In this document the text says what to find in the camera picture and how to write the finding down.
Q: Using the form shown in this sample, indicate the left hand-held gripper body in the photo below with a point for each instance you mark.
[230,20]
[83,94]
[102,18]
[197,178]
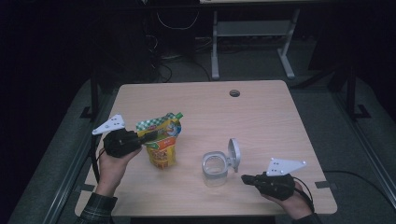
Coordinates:
[120,143]

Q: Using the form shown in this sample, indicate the aluminium floor rail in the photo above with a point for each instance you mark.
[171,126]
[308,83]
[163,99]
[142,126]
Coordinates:
[74,174]
[370,149]

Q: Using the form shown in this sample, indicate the yellow spouted food pouch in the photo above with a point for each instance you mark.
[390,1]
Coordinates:
[162,149]

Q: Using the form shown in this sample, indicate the clear jar with grey lid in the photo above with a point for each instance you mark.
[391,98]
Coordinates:
[218,168]

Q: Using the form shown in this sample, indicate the black metal stand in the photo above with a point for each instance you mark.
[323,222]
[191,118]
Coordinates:
[94,96]
[351,93]

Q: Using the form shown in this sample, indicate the person's right hand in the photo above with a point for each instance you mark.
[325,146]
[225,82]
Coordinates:
[299,205]

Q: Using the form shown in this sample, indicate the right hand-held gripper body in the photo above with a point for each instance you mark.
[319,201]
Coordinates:
[277,183]

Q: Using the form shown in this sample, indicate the person's left hand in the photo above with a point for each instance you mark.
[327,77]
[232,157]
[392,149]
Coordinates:
[110,169]

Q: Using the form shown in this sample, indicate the white metal desk frame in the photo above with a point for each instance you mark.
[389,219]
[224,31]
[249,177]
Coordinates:
[252,28]

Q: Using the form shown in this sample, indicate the black tape strip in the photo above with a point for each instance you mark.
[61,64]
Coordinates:
[325,184]
[88,187]

